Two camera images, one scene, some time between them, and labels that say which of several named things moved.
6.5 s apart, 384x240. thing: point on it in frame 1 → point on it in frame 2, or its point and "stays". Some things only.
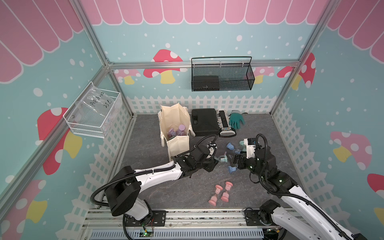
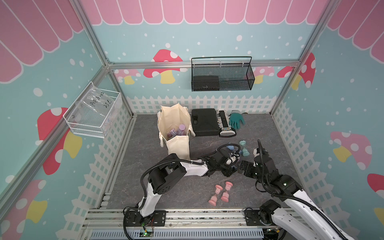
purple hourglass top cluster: [171, 133] stays
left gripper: [211, 163] → [229, 171]
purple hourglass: [182, 127] stays
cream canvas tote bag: [174, 123] stays
